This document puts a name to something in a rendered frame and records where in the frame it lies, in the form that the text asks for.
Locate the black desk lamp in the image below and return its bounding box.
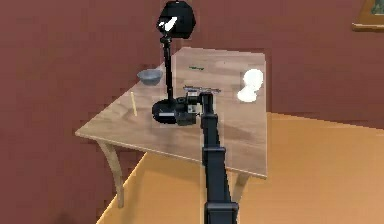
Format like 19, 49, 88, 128
151, 0, 197, 125

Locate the grey pen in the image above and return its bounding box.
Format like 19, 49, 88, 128
182, 85, 222, 95

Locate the gold framed wall picture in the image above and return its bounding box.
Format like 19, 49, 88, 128
351, 0, 384, 33

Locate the grey bowl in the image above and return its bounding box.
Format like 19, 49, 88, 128
136, 68, 164, 86

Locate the light wooden table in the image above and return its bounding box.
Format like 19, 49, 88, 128
74, 46, 269, 209

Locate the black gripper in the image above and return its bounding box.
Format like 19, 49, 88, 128
158, 96, 199, 127

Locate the pale yellow pencil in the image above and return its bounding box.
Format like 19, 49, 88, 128
130, 91, 139, 118

